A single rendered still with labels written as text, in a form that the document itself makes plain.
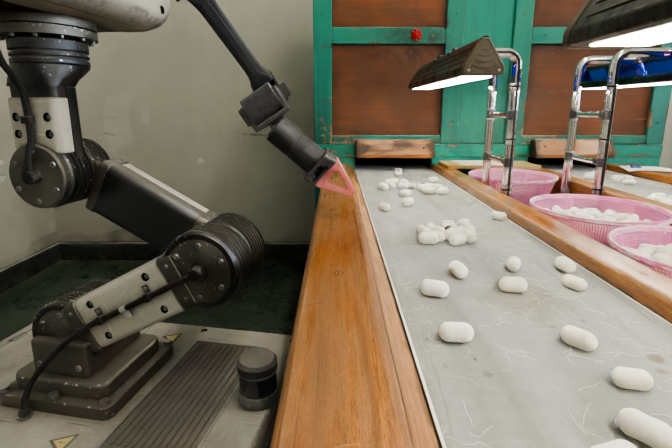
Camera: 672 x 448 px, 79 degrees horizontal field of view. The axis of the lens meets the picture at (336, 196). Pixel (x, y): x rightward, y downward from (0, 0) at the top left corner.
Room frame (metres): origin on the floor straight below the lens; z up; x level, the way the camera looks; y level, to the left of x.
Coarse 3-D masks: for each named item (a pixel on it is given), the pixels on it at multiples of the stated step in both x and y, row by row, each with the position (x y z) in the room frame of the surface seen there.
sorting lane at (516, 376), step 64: (384, 192) 1.16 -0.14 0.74; (448, 192) 1.16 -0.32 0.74; (384, 256) 0.63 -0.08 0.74; (448, 256) 0.63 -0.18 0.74; (448, 320) 0.43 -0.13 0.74; (512, 320) 0.43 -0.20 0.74; (576, 320) 0.43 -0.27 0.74; (640, 320) 0.43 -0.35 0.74; (448, 384) 0.32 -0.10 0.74; (512, 384) 0.32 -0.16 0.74; (576, 384) 0.32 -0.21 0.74
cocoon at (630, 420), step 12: (624, 408) 0.27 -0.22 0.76; (624, 420) 0.26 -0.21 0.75; (636, 420) 0.25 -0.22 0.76; (648, 420) 0.25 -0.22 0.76; (660, 420) 0.25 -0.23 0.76; (624, 432) 0.26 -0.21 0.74; (636, 432) 0.25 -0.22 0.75; (648, 432) 0.25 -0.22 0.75; (660, 432) 0.24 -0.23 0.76; (648, 444) 0.25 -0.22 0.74; (660, 444) 0.24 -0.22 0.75
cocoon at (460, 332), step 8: (440, 328) 0.39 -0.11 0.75; (448, 328) 0.38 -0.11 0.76; (456, 328) 0.38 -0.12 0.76; (464, 328) 0.38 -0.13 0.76; (472, 328) 0.38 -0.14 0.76; (440, 336) 0.38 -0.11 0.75; (448, 336) 0.38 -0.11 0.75; (456, 336) 0.38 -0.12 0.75; (464, 336) 0.38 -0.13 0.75; (472, 336) 0.38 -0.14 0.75
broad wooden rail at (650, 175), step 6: (606, 168) 1.59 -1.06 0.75; (612, 168) 1.55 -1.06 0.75; (618, 168) 1.52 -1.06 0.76; (630, 174) 1.45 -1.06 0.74; (636, 174) 1.42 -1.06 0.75; (642, 174) 1.40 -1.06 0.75; (648, 174) 1.37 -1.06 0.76; (654, 174) 1.34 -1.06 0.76; (660, 174) 1.33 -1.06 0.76; (666, 174) 1.33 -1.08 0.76; (654, 180) 1.34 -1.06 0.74; (660, 180) 1.31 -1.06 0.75; (666, 180) 1.29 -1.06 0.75
